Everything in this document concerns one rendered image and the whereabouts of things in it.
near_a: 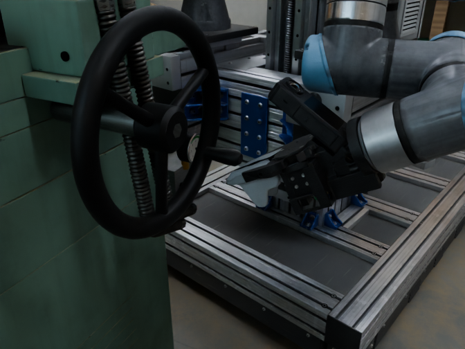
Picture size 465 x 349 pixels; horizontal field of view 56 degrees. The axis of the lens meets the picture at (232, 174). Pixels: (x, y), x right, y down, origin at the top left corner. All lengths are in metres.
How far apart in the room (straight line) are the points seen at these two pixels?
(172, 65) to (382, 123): 0.76
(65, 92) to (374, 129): 0.37
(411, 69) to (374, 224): 1.01
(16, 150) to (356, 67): 0.45
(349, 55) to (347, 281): 0.81
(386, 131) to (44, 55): 0.42
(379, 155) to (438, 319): 1.10
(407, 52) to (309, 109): 0.14
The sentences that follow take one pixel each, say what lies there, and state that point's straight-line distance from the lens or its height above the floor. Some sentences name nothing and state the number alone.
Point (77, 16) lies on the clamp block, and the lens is 0.57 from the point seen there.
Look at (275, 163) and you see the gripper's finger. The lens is 0.55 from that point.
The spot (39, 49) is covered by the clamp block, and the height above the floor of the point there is 0.90.
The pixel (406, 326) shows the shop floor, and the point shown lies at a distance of 1.50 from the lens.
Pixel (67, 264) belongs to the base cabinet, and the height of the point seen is 0.56.
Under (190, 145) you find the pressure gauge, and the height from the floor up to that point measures 0.67.
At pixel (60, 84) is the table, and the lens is 0.58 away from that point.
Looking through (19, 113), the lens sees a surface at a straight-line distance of 0.64.
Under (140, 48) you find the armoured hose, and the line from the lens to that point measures 0.62.
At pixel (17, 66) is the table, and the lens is 0.63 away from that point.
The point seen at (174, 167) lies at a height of 0.62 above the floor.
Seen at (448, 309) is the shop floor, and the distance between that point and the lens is 1.61.
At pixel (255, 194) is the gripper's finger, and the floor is 0.71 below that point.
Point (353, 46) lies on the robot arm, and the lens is 0.58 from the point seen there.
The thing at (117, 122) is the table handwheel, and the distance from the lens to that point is 0.59.
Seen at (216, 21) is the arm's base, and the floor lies 0.84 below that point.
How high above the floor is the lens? 1.01
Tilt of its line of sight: 27 degrees down
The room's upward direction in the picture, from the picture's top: straight up
